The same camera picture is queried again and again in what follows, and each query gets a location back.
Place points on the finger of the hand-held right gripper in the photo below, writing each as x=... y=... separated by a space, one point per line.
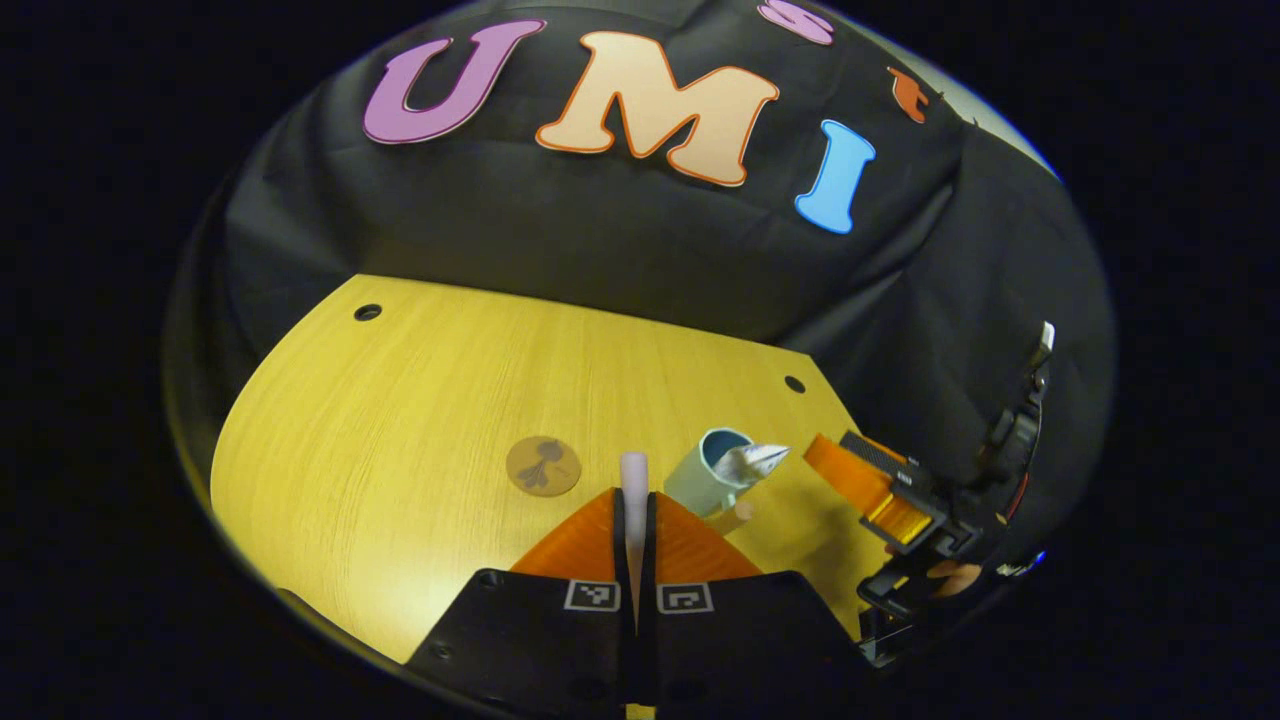
x=855 y=475

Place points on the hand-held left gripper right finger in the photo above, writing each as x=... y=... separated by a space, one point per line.
x=740 y=650

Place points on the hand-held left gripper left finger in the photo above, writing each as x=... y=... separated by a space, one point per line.
x=540 y=650

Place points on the white blue toothpaste tube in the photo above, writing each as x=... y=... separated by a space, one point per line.
x=750 y=462

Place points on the round wooden coaster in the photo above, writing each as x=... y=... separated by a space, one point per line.
x=543 y=466

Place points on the pale pink toothbrush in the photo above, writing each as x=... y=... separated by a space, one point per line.
x=634 y=490

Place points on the black backdrop cloth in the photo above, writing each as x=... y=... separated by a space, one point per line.
x=600 y=230

